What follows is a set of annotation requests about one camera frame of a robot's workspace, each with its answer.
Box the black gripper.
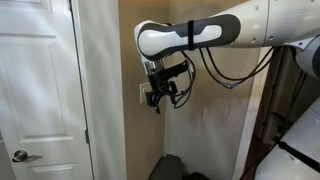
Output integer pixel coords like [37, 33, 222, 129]
[145, 69, 178, 115]

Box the dark grey box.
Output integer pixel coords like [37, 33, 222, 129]
[147, 153, 188, 180]

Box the black rounded object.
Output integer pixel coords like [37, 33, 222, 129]
[182, 171, 211, 180]

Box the white doorway trim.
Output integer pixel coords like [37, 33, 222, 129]
[231, 46, 275, 180]

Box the white panelled door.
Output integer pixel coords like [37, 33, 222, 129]
[0, 0, 95, 180]

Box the dark wooden furniture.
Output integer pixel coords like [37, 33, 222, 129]
[240, 45, 320, 180]

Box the white light switch plate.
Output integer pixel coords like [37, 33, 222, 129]
[139, 81, 152, 105]

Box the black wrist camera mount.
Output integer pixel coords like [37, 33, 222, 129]
[161, 60, 190, 81]

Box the white door frame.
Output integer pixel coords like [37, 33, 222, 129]
[69, 0, 128, 180]

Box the black velcro strap on forearm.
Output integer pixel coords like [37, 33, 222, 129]
[187, 19, 196, 52]

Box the long black looping cable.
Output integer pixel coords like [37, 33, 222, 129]
[198, 46, 276, 90]

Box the metal lever door handle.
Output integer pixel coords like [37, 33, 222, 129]
[11, 149, 38, 164]

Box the black strap on robot base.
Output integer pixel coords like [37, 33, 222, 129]
[277, 140, 320, 173]

